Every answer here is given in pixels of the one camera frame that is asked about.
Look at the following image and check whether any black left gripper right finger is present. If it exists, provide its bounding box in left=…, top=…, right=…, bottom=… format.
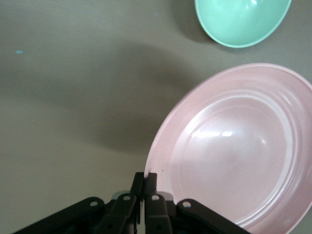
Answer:
left=144, top=172, right=173, bottom=234

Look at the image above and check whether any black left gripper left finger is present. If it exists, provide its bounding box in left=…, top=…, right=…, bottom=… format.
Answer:
left=97, top=172, right=144, bottom=234

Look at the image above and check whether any pink plate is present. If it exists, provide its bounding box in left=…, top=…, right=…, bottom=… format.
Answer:
left=144, top=62, right=312, bottom=234

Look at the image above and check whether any green bowl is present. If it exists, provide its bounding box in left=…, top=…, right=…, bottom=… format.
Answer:
left=194, top=0, right=293, bottom=49

